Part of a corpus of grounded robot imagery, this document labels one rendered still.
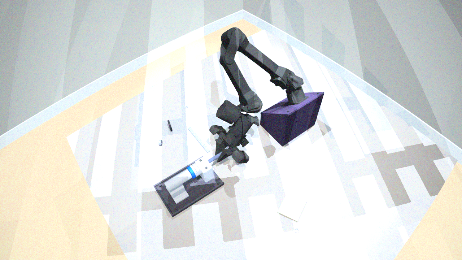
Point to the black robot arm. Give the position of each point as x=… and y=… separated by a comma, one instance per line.
x=234, y=40

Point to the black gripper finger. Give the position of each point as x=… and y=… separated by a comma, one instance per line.
x=223, y=155
x=219, y=147

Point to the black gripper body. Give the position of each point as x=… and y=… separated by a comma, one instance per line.
x=232, y=138

